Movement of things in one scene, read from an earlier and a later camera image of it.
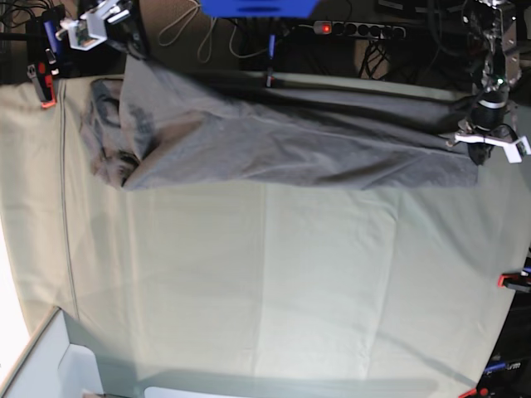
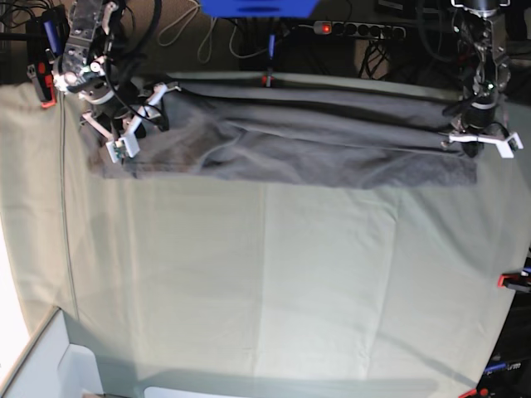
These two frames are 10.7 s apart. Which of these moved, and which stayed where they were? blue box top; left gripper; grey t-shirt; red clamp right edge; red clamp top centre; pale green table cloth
Moved: left gripper; grey t-shirt
Stayed: red clamp right edge; blue box top; pale green table cloth; red clamp top centre
